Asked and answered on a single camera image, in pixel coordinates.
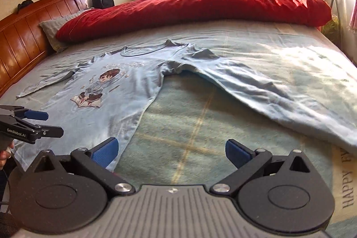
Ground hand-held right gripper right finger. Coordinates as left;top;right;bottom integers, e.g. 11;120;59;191
210;139;321;197

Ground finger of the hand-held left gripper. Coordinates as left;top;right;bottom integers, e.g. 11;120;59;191
19;121;64;141
0;106;49;123

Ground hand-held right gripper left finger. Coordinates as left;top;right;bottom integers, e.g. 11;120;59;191
24;137;136;198

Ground light blue printed t-shirt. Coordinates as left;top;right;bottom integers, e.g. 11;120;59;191
12;39;357;173

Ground person's left hand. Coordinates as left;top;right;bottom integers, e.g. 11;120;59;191
0;143;15;169

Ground wooden headboard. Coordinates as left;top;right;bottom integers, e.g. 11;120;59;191
0;0;87;96

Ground grey pillow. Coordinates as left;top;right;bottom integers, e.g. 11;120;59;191
39;9;90;53

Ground small black bag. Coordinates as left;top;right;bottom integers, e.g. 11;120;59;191
17;0;35;11

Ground red duvet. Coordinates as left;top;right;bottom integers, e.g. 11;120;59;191
55;0;332;43

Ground orange curtain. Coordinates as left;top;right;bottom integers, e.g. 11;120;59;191
349;0;357;32

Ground black cable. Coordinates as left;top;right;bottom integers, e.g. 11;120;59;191
0;168;12;205

